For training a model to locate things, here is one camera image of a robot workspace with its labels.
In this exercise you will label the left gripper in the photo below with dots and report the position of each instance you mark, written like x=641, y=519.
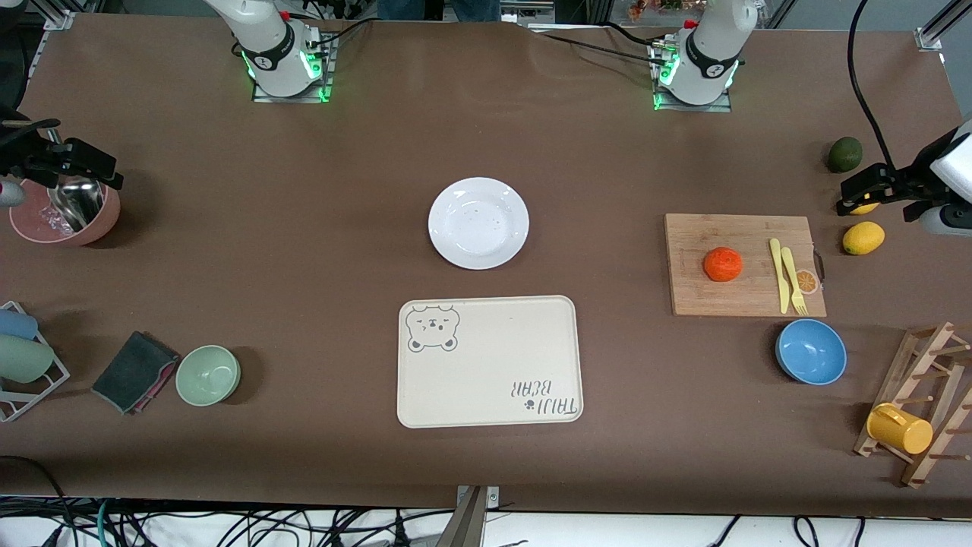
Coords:
x=916, y=179

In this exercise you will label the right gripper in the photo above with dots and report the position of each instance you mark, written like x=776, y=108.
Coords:
x=29, y=157

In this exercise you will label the orange fruit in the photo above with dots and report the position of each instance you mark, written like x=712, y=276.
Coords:
x=723, y=264

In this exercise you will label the white round plate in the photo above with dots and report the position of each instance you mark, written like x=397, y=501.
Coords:
x=478, y=224

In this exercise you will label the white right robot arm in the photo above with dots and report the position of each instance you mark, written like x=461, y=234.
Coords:
x=266, y=38

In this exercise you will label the yellow lemon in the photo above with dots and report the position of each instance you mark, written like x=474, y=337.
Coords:
x=867, y=207
x=863, y=238

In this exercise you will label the shiny steel cup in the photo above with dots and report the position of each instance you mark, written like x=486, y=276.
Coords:
x=76, y=205

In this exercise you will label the pink bowl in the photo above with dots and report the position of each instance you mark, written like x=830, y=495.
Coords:
x=95, y=226

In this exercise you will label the dark green avocado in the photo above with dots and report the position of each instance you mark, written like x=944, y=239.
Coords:
x=844, y=154

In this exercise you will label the yellow plastic fork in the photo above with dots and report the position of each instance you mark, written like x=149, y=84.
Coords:
x=793, y=277

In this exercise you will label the yellow plastic knife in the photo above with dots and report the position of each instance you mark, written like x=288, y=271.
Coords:
x=777, y=273

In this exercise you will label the light blue cup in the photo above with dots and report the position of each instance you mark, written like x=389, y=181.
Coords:
x=17, y=324

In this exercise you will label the blue bowl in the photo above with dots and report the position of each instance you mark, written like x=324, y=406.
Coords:
x=811, y=353

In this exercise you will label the wooden mug rack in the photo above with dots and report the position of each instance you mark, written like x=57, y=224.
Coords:
x=945, y=395

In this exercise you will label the pale green cup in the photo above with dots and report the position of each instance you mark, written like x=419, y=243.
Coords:
x=23, y=359

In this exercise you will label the dark grey folded cloth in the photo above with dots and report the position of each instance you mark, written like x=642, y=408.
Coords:
x=133, y=372

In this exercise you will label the wooden cutting board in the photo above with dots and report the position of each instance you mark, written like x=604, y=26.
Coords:
x=714, y=296

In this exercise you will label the brown table cover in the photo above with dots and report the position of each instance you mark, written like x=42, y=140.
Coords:
x=304, y=228

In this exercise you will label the yellow mug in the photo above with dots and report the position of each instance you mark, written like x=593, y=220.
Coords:
x=900, y=429

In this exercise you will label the pale green bowl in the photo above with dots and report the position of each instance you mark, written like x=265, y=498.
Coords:
x=207, y=376

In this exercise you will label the person in blue jeans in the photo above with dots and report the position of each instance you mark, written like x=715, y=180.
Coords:
x=440, y=9

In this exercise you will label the cream tray with bear print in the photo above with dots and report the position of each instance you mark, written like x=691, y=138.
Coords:
x=486, y=365

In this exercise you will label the aluminium frame profile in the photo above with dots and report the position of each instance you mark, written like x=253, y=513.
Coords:
x=938, y=30
x=59, y=19

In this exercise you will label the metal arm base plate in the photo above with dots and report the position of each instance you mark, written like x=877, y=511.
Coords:
x=328, y=72
x=659, y=76

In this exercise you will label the metal table bracket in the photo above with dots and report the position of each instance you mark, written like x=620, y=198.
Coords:
x=474, y=516

